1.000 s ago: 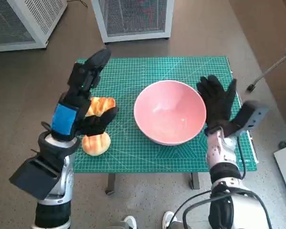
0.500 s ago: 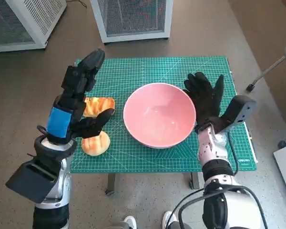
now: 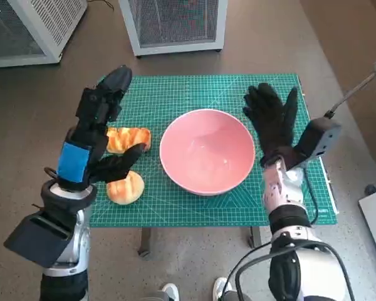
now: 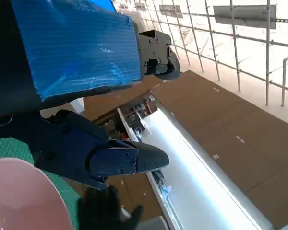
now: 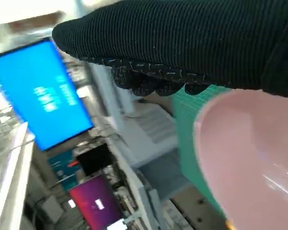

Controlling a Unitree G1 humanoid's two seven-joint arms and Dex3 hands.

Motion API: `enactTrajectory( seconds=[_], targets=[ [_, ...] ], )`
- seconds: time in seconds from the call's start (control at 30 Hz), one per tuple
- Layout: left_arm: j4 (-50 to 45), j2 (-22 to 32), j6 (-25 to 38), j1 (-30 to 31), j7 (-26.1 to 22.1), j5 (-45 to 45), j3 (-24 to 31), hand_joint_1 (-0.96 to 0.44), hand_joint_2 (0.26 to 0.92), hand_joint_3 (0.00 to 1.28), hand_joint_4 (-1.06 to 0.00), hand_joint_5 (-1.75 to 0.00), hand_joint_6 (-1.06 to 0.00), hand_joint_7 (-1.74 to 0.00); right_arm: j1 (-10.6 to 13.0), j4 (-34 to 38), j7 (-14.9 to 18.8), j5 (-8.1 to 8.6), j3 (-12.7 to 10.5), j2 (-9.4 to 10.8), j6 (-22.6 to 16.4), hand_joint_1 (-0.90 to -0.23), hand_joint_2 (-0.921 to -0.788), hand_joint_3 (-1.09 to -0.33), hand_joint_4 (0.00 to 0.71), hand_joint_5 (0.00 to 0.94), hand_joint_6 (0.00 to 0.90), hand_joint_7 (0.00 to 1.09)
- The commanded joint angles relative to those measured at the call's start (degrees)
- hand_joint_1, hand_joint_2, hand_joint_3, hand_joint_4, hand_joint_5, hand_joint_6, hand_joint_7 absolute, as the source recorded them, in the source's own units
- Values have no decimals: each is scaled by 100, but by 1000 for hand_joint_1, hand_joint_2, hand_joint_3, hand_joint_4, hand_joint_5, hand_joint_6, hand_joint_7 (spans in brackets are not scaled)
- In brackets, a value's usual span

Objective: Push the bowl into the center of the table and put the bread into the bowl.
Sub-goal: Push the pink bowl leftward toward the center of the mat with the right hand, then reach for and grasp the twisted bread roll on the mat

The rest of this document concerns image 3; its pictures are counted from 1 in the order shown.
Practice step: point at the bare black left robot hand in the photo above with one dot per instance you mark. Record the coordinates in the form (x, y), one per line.
(73, 160)

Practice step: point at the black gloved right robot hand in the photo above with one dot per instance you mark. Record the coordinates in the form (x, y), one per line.
(272, 122)

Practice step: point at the long braided toy bread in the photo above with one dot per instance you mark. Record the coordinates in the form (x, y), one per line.
(125, 138)

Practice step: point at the round toy bread bun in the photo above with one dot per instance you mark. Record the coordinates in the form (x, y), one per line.
(125, 191)

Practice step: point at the pink bowl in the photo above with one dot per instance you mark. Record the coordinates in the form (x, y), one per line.
(206, 150)

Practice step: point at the grey metal rod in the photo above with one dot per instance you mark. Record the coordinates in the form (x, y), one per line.
(347, 97)

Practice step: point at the green cutting mat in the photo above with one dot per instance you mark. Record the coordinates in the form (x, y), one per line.
(191, 91)

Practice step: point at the grey metal table leg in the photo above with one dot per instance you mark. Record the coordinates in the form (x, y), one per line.
(254, 236)
(145, 241)

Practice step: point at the white mesh cabinet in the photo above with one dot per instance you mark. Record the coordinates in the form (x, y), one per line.
(59, 19)
(175, 47)

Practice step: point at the white shoe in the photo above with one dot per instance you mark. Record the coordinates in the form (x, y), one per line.
(221, 288)
(170, 291)

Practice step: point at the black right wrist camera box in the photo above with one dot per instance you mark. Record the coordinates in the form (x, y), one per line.
(319, 135)

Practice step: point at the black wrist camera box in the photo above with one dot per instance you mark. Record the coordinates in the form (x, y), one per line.
(319, 135)
(34, 241)

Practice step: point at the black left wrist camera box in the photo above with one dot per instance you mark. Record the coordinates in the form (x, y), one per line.
(34, 241)

